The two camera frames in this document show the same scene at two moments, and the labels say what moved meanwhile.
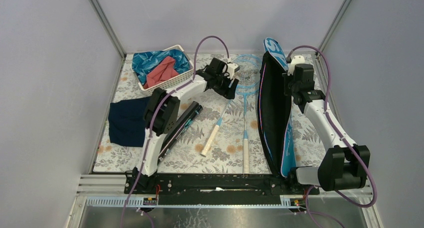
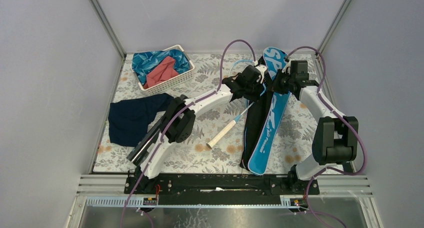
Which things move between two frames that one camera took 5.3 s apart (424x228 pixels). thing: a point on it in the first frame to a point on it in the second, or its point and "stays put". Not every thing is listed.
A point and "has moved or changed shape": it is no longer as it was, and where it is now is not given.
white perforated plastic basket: [175, 82] stays put
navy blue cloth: [127, 125] stays put
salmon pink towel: [165, 70] stays put
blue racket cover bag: [275, 123] has moved or changed shape
